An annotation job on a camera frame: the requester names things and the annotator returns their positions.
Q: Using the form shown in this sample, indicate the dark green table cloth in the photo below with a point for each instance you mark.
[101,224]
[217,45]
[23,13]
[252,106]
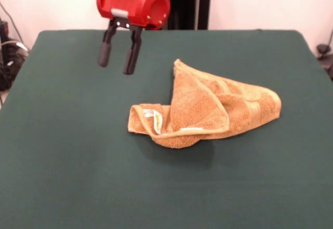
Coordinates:
[78,161]

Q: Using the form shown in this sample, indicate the black robot pedestal frame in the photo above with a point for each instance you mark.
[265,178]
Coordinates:
[184,5]

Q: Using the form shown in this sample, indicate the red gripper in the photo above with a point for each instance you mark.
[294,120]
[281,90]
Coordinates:
[130,5]

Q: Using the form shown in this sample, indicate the black wall power strip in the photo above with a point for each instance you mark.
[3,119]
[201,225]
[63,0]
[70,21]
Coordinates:
[4,28]

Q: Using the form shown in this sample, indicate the orange terry towel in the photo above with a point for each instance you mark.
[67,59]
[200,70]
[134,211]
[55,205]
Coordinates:
[234,109]

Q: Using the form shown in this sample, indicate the small black plug adapter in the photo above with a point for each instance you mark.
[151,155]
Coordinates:
[322,49]

